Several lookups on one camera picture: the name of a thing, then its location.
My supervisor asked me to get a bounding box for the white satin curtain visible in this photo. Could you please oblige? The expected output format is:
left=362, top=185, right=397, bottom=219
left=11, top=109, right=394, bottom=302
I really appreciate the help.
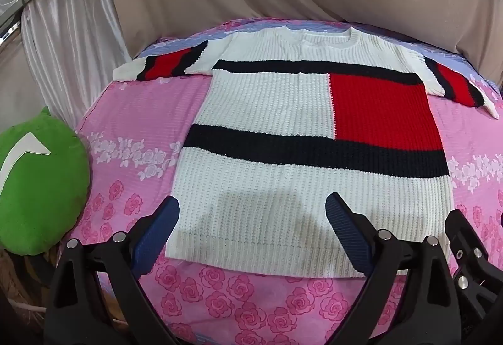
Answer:
left=19, top=0, right=132, bottom=129

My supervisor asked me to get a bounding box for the brown woven mat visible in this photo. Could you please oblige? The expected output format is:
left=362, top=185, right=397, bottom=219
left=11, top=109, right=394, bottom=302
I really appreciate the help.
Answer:
left=0, top=248, right=56, bottom=334

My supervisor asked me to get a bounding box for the white red navy knit sweater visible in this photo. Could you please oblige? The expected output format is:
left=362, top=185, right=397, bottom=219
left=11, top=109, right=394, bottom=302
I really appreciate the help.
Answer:
left=113, top=26, right=500, bottom=278

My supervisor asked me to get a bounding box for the pink floral bedsheet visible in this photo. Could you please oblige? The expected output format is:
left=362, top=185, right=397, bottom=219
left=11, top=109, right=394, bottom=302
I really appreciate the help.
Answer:
left=51, top=17, right=503, bottom=345

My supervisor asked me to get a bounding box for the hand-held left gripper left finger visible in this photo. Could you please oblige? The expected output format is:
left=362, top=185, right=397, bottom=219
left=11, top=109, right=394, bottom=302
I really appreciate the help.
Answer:
left=43, top=195, right=181, bottom=345

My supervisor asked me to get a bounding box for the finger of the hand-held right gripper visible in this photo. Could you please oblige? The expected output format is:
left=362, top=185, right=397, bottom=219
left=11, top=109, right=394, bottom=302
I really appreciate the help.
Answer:
left=445, top=208, right=503, bottom=314

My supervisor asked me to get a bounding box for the green pillow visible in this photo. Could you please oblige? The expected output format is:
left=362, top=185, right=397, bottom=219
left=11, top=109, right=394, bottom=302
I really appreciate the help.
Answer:
left=0, top=106, right=92, bottom=256

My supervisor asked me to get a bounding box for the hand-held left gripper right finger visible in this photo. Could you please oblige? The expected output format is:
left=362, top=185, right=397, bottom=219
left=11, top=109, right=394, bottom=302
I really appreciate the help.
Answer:
left=325, top=192, right=472, bottom=345

